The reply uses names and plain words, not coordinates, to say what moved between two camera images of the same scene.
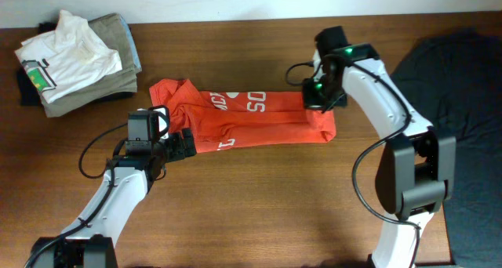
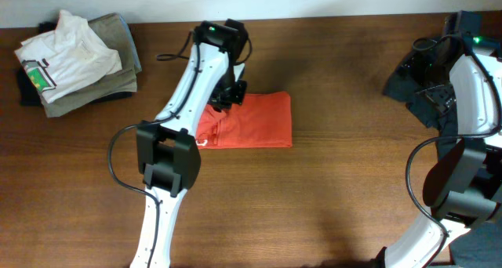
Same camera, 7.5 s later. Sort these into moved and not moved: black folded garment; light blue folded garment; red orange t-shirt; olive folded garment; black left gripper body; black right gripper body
Moved: black left gripper body; black right gripper body; red orange t-shirt
Not moved: light blue folded garment; olive folded garment; black folded garment
